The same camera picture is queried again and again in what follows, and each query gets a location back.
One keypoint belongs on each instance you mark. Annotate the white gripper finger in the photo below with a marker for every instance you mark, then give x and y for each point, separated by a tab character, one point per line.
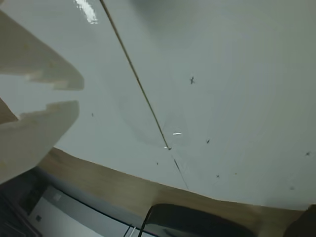
32	138
37	59

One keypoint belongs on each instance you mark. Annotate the white paper sheet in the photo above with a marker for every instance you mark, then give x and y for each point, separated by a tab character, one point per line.
234	98
111	98

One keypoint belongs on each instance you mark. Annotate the black round lamp base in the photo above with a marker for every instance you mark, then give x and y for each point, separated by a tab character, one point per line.
197	222

